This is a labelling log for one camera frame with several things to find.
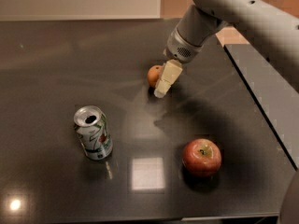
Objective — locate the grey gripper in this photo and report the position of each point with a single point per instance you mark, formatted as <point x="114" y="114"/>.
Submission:
<point x="183" y="49"/>

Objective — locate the orange fruit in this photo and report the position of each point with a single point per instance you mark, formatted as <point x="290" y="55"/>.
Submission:
<point x="153" y="75"/>

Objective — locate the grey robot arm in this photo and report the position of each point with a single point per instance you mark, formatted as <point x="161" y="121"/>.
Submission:
<point x="272" y="32"/>

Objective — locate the green 7up can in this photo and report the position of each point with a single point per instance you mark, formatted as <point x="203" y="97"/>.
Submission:
<point x="90" y="124"/>

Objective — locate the red apple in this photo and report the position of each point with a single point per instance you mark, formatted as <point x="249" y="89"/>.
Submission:
<point x="201" y="158"/>

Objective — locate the dark side table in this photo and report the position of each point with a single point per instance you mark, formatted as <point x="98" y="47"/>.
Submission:
<point x="276" y="97"/>

